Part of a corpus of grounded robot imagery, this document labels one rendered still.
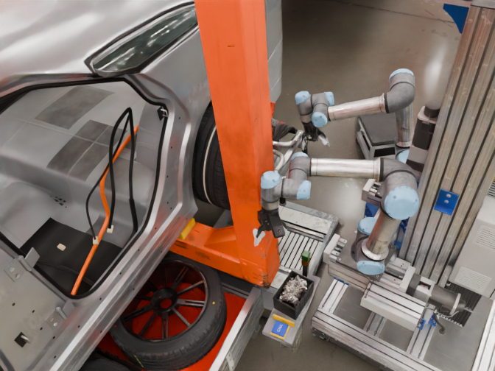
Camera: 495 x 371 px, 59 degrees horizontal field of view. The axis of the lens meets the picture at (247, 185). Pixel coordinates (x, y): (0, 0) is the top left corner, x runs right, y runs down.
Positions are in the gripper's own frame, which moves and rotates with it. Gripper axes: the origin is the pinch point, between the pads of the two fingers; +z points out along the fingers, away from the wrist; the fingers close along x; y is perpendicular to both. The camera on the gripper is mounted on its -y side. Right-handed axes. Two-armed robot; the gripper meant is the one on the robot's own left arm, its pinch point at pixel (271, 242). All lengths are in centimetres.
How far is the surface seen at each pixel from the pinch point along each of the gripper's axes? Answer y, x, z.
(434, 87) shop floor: 187, -262, 65
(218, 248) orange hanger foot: 39, 14, 37
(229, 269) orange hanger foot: 34, 10, 50
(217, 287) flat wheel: 31, 18, 59
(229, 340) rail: 6, 21, 73
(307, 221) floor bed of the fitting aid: 84, -68, 88
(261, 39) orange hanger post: 11, 0, -86
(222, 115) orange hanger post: 15, 14, -58
